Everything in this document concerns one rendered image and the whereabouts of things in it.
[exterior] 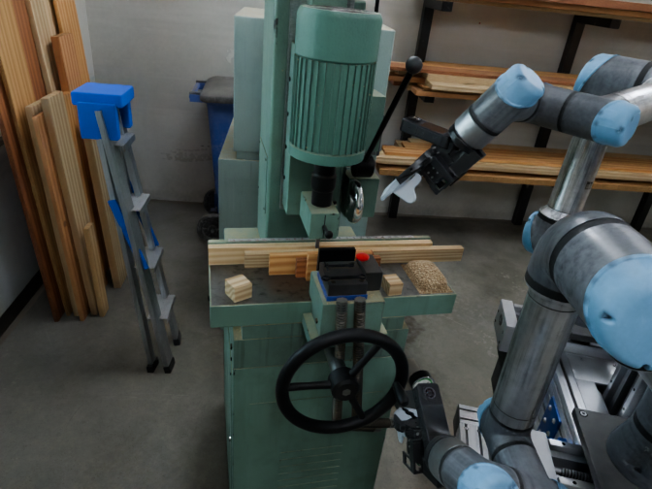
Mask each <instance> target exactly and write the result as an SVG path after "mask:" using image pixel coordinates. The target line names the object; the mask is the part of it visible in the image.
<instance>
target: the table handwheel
mask: <svg viewBox="0 0 652 489"><path fill-rule="evenodd" d="M346 342H366V343H371V344H373V346H372V347H371V348H370V349H369V350H368V351H367V353H366V354H365V355H364V356H363V357H362V358H361V359H360V360H359V361H358V362H357V363H356V365H355V366H354V367H353V368H352V369H350V368H349V367H347V366H346V365H345V362H344V360H343V359H338V358H336V357H335V355H334V354H335V353H334V352H335V348H334V347H331V346H334V345H337V344H341V343H346ZM381 348H383V349H384V350H386V351H387V352H388V353H389V354H390V355H391V357H392V358H393V360H394V363H395V367H396V374H395V379H394V382H395V381H399V382H400V384H401V385H402V387H403V388H404V390H405V388H406V385H407V382H408V359H407V357H406V355H405V353H404V351H403V349H402V348H401V347H400V346H399V345H398V344H397V343H396V342H395V341H394V340H393V339H392V338H390V337H388V336H387V335H385V334H383V333H380V332H378V331H375V330H371V329H364V328H346V329H340V330H336V331H332V332H329V333H326V334H323V335H321V336H318V337H316V338H314V339H312V340H310V341H309V342H307V343H305V344H304V345H302V346H301V347H300V348H298V349H297V350H296V351H295V352H294V353H293V354H292V355H291V356H290V357H289V358H288V360H287V361H286V362H285V364H284V365H283V367H282V368H281V370H280V372H279V375H278V377H277V384H276V400H277V405H278V408H279V410H280V412H281V413H282V414H283V416H284V417H285V418H286V419H287V420H288V421H289V422H290V423H292V424H293V425H295V426H296V427H298V428H300V429H303V430H305V431H309V432H312V433H317V434H339V433H345V432H349V431H353V430H356V429H359V428H361V427H364V426H366V425H368V424H370V423H372V422H374V421H376V420H377V419H378V418H379V417H381V416H382V415H383V414H385V413H386V412H387V411H388V410H389V409H390V408H391V407H393V406H394V405H395V404H396V403H397V400H396V397H395V393H394V390H393V386H391V388H390V390H389V391H388V392H387V394H386V395H385V396H384V397H383V398H382V399H381V400H380V401H379V402H378V403H377V404H376V405H374V406H373V407H371V408H369V409H368V410H366V411H363V410H362V408H361V407H360V405H359V403H358V401H357V399H356V397H355V396H356V395H357V393H358V392H359V389H360V386H359V383H358V381H357V378H356V376H357V375H358V374H359V373H360V372H361V370H362V369H363V368H364V367H365V366H366V365H367V363H368V362H369V361H370V360H371V359H372V358H373V357H374V356H375V355H376V354H377V353H378V352H379V351H380V349H381ZM323 349H324V352H325V355H326V358H327V361H328V365H329V368H330V371H331V373H330V374H329V376H328V380H322V381H312V382H293V383H290V382H291V379H292V377H293V375H294V374H295V373H296V372H297V370H298V369H299V368H300V367H301V366H302V365H303V364H304V363H305V362H306V361H307V360H308V359H309V358H311V356H313V355H314V354H316V353H318V352H319V351H321V350H323ZM316 389H331V393H332V396H333V397H334V398H335V399H336V400H338V401H349V402H350V403H351V405H352V406H353V408H354V410H355V412H356V414H357V415H355V416H352V417H349V418H346V419H341V420H331V421H326V420H317V419H312V418H309V417H307V416H305V415H303V414H302V413H300V412H299V411H298V410H296V409H295V408H294V407H293V405H292V404H291V401H290V398H289V391H301V390H316Z"/></svg>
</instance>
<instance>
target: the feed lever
mask: <svg viewBox="0 0 652 489"><path fill-rule="evenodd" d="M422 67H423V63H422V60H421V59H420V58H419V57H418V56H412V57H410V58H409V59H408V60H407V62H406V70H407V73H406V75H405V77H404V79H403V81H402V83H401V85H400V87H399V89H398V91H397V93H396V95H395V97H394V99H393V101H392V103H391V105H390V107H389V109H388V111H387V113H386V115H385V117H384V119H383V120H382V122H381V124H380V126H379V128H378V130H377V132H376V134H375V137H374V139H373V141H372V142H371V144H370V146H369V148H368V150H367V152H366V154H365V155H364V160H363V161H362V162H360V163H358V164H356V165H352V166H351V174H352V175H353V176H354V177H355V178H370V177H371V176H372V175H373V173H374V170H375V161H374V158H373V157H372V153H373V151H374V149H375V146H376V144H377V142H378V140H379V139H380V137H381V135H382V133H383V131H384V129H385V127H386V125H387V123H388V121H389V119H390V117H391V116H392V114H393V113H394V111H395V109H396V107H397V105H398V103H399V101H400V99H401V97H402V95H403V93H404V92H405V90H406V88H407V86H408V83H409V81H410V79H411V77H412V75H415V74H418V73H419V72H420V71H421V69H422Z"/></svg>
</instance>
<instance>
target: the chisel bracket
mask: <svg viewBox="0 0 652 489"><path fill-rule="evenodd" d="M311 193H312V191H302V192H301V203H300V217H301V219H302V221H303V224H304V226H305V229H306V231H307V234H308V237H309V239H311V240H313V239H326V238H325V231H324V230H323V228H322V226H323V225H326V226H327V228H328V230H329V231H332V232H333V234H334V236H333V238H332V239H335V238H336V237H337V232H338V224H339V218H340V214H339V212H338V210H337V209H336V207H335V205H334V203H333V201H332V205H331V206H330V207H326V208H320V207H317V206H314V205H313V204H312V203H311Z"/></svg>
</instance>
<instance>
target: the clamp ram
mask: <svg viewBox="0 0 652 489"><path fill-rule="evenodd" d="M355 252H356V249H355V247H354V246H350V247H320V248H319V249H318V256H317V266H316V270H317V271H319V263H320V262H324V261H326V262H334V261H354V259H355Z"/></svg>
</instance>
